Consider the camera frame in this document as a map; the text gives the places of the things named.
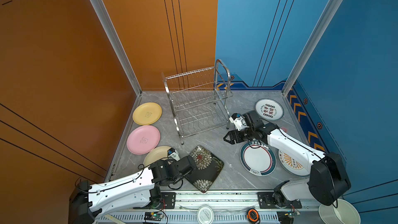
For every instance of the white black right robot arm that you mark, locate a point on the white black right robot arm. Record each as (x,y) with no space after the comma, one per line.
(328,179)

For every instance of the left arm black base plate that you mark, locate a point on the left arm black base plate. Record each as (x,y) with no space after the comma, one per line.
(165,200)

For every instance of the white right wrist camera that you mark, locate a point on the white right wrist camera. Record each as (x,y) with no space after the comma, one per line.
(238,121)

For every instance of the pink round plate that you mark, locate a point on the pink round plate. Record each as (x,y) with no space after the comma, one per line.
(143,140)

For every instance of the white bucket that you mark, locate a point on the white bucket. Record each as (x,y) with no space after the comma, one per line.
(345,213)

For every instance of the white plate black characters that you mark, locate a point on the white plate black characters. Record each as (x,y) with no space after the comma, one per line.
(269,109)

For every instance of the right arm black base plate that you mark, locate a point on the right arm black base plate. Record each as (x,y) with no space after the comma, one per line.
(268,200)

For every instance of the black floral square plate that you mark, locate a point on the black floral square plate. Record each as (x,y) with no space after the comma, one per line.
(208,169)

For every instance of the white plate green red rim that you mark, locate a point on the white plate green red rim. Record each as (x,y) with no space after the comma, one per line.
(257,158)

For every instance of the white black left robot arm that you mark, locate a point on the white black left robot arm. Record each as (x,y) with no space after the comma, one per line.
(89,202)

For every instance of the orange black tape measure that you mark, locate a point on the orange black tape measure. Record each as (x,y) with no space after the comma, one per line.
(253,216)

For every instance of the white round lid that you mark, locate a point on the white round lid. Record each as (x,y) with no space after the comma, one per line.
(205,215)

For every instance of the green circuit board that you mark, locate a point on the green circuit board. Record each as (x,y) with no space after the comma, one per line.
(153,217)

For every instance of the white plate orange sunburst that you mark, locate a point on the white plate orange sunburst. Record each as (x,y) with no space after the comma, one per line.
(291,165)

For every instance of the cream round plate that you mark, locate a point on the cream round plate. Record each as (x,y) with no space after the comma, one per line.
(159,153)

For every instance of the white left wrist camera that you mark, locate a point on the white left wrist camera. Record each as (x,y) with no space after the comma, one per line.
(173,154)

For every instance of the steel wire dish rack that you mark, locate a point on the steel wire dish rack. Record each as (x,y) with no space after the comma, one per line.
(198,99)

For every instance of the yellow round plate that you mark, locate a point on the yellow round plate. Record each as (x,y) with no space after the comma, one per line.
(147,113)

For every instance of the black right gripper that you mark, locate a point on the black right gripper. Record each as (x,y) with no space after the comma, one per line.
(231,135)

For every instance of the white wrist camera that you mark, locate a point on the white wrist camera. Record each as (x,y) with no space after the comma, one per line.
(173,154)
(238,121)

